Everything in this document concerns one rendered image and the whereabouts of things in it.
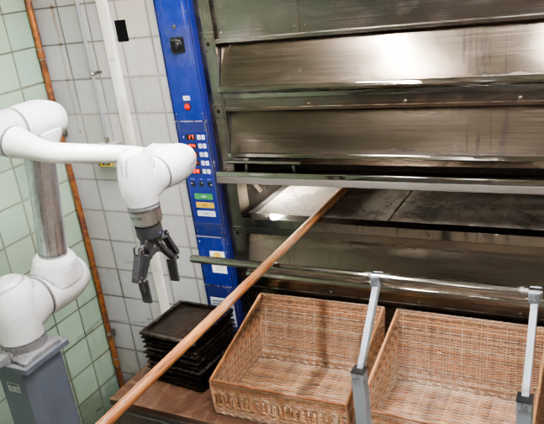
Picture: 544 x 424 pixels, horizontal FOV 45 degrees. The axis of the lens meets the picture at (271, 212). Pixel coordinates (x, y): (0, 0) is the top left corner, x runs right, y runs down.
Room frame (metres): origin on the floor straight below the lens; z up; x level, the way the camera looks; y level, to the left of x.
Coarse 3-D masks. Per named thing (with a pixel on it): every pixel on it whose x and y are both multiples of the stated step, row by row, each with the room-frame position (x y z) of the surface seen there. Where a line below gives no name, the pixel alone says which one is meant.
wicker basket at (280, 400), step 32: (256, 320) 2.46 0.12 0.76; (288, 320) 2.44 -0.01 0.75; (320, 320) 2.37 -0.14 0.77; (384, 320) 2.25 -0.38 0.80; (224, 352) 2.23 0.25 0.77; (256, 352) 2.43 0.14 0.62; (288, 352) 2.41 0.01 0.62; (320, 352) 2.34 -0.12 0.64; (352, 352) 2.28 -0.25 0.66; (224, 384) 2.08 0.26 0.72; (256, 384) 2.25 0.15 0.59; (288, 384) 2.22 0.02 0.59; (320, 384) 2.19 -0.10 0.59; (256, 416) 2.03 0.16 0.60; (288, 416) 1.97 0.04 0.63; (320, 416) 2.00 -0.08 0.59; (352, 416) 1.89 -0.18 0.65
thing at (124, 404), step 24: (336, 192) 2.65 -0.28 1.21; (312, 216) 2.41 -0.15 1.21; (288, 240) 2.21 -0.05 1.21; (264, 264) 2.04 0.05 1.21; (240, 288) 1.89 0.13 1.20; (216, 312) 1.75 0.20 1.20; (192, 336) 1.64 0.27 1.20; (168, 360) 1.53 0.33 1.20; (144, 384) 1.44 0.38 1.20; (120, 408) 1.35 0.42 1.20
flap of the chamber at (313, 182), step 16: (432, 176) 2.16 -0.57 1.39; (448, 176) 2.14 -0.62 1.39; (464, 176) 2.12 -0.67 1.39; (480, 176) 2.10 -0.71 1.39; (496, 176) 2.09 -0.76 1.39; (512, 176) 2.07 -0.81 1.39; (528, 176) 2.05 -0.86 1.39; (480, 192) 1.96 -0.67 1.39; (496, 192) 1.94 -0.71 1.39; (512, 192) 1.92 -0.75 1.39; (528, 192) 1.89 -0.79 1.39
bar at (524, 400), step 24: (216, 264) 2.21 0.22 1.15; (240, 264) 2.15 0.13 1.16; (288, 264) 2.08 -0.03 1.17; (456, 288) 1.78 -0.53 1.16; (480, 288) 1.75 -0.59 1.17; (504, 288) 1.72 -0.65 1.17; (528, 288) 1.70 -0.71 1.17; (528, 336) 1.61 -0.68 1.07; (360, 360) 1.75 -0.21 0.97; (528, 360) 1.56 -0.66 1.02; (360, 384) 1.71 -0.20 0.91; (528, 384) 1.52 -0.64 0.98; (360, 408) 1.71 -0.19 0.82; (528, 408) 1.47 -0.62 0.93
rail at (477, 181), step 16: (224, 176) 2.43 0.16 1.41; (240, 176) 2.40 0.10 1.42; (256, 176) 2.36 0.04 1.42; (272, 176) 2.33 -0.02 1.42; (288, 176) 2.30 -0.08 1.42; (304, 176) 2.27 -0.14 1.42; (320, 176) 2.24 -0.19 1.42; (336, 176) 2.21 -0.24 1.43; (352, 176) 2.18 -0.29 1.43; (368, 176) 2.15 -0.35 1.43; (384, 176) 2.13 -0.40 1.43; (400, 176) 2.10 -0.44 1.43; (416, 176) 2.08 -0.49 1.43
